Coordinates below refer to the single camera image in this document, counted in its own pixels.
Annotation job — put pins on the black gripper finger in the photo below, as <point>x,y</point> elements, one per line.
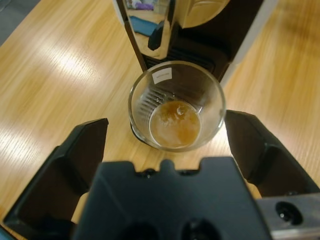
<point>52,180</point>
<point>270,165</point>

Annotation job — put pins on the clear drinking glass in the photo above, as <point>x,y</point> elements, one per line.
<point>213,105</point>

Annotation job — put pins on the white capsule coffee machine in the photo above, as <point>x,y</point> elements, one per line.
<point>200,45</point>

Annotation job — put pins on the brown coffee liquid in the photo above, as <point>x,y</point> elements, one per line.
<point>175,127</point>

